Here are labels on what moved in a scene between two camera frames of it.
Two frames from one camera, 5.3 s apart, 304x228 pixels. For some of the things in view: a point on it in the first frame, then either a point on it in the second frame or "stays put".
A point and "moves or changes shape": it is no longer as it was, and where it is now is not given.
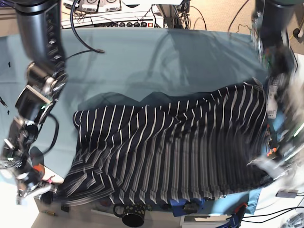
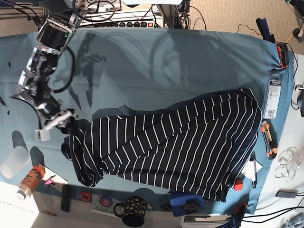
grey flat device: [287, 193] stays put
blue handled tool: [234, 220] stays put
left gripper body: [29, 185] -> [53, 113]
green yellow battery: [50, 213] stays put
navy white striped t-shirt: [192, 148] moves or changes shape
